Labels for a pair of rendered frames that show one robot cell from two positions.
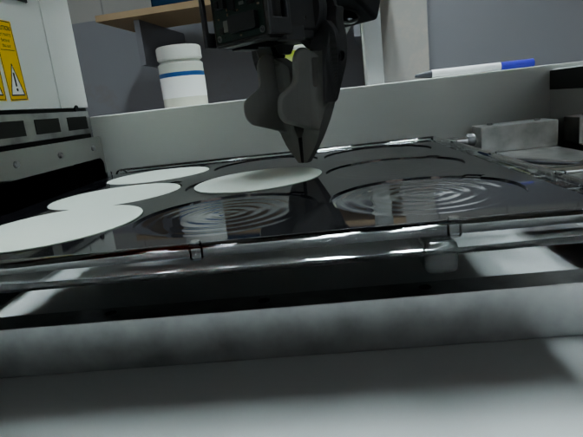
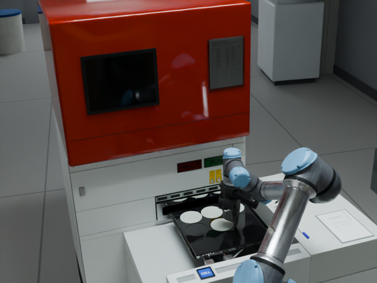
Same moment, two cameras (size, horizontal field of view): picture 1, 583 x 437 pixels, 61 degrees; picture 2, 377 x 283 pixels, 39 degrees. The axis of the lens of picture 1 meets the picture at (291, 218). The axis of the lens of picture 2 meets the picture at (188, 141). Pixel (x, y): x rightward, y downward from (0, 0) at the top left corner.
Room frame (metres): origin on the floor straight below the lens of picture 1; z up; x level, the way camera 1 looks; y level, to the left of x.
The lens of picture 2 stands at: (-0.47, -1.75, 2.22)
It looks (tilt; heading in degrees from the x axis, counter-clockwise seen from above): 25 degrees down; 68
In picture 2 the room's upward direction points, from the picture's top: 2 degrees counter-clockwise
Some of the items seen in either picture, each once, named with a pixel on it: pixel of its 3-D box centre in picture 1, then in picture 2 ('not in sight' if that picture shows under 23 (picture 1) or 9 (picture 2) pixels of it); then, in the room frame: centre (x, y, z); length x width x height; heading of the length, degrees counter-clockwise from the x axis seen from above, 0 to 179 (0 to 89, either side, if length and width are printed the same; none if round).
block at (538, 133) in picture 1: (513, 134); not in sight; (0.54, -0.25, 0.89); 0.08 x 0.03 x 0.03; 86
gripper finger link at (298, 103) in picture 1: (300, 107); (230, 218); (0.40, -0.02, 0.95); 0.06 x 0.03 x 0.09; 138
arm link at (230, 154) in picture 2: not in sight; (231, 162); (0.42, -0.01, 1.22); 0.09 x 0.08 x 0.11; 77
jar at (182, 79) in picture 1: (182, 78); not in sight; (0.82, 0.15, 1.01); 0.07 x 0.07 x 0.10
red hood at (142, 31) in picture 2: not in sight; (138, 62); (0.23, 0.58, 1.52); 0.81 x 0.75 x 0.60; 176
